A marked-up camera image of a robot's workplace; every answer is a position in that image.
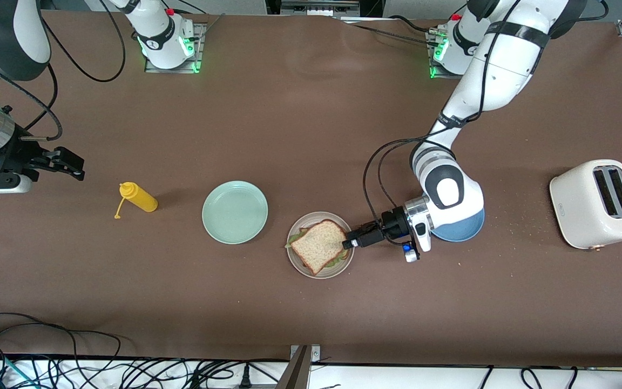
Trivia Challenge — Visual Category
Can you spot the grey and black equipment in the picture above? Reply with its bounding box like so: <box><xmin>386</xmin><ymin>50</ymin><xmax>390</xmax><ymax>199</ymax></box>
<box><xmin>266</xmin><ymin>0</ymin><xmax>384</xmax><ymax>18</ymax></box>

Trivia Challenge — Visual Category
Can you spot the white toaster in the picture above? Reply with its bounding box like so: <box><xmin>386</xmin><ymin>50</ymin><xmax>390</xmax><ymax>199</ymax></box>
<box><xmin>549</xmin><ymin>159</ymin><xmax>622</xmax><ymax>251</ymax></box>

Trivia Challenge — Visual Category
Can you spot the grey thin cable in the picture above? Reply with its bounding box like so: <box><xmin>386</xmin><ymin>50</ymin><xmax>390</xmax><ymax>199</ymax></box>
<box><xmin>197</xmin><ymin>13</ymin><xmax>226</xmax><ymax>43</ymax></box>

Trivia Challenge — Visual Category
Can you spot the black looping cable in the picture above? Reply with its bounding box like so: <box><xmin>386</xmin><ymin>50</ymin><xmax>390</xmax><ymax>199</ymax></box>
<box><xmin>0</xmin><ymin>312</ymin><xmax>123</xmax><ymax>373</ymax></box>

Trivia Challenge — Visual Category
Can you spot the black base power cable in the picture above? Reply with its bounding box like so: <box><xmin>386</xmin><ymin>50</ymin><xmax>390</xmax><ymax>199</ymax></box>
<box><xmin>338</xmin><ymin>15</ymin><xmax>444</xmax><ymax>48</ymax></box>

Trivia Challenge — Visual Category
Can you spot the light green plate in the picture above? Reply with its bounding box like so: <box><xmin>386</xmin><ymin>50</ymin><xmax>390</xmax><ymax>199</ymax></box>
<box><xmin>201</xmin><ymin>180</ymin><xmax>269</xmax><ymax>245</ymax></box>

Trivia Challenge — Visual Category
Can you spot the blue plate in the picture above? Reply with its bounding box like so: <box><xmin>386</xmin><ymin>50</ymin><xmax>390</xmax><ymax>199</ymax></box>
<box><xmin>431</xmin><ymin>208</ymin><xmax>485</xmax><ymax>242</ymax></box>

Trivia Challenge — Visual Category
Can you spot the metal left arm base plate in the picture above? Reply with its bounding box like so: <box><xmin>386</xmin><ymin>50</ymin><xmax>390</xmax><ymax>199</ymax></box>
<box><xmin>428</xmin><ymin>30</ymin><xmax>471</xmax><ymax>81</ymax></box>

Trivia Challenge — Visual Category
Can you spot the grey metal bracket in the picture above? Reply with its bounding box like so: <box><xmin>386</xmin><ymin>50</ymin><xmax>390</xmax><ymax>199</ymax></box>
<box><xmin>276</xmin><ymin>344</ymin><xmax>321</xmax><ymax>389</ymax></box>

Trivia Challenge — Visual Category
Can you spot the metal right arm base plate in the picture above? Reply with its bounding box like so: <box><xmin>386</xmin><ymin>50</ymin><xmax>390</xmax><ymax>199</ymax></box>
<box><xmin>144</xmin><ymin>23</ymin><xmax>207</xmax><ymax>74</ymax></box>

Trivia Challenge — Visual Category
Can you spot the brown bread slice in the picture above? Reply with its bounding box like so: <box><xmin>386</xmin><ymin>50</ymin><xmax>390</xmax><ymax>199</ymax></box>
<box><xmin>290</xmin><ymin>219</ymin><xmax>350</xmax><ymax>276</ymax></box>

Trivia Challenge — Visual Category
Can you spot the yellow mustard squeeze bottle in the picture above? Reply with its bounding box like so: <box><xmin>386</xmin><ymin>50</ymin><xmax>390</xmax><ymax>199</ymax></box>
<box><xmin>114</xmin><ymin>182</ymin><xmax>159</xmax><ymax>220</ymax></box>

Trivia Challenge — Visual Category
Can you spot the beige plate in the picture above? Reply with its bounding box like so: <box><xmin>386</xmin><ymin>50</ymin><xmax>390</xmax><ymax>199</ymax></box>
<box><xmin>287</xmin><ymin>211</ymin><xmax>355</xmax><ymax>280</ymax></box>

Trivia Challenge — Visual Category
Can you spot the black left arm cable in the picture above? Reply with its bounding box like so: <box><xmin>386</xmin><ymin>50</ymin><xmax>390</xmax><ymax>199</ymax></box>
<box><xmin>363</xmin><ymin>0</ymin><xmax>609</xmax><ymax>246</ymax></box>

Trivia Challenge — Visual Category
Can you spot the green lettuce leaf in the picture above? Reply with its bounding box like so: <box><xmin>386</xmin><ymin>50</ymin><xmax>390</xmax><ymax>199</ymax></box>
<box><xmin>284</xmin><ymin>227</ymin><xmax>350</xmax><ymax>270</ymax></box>

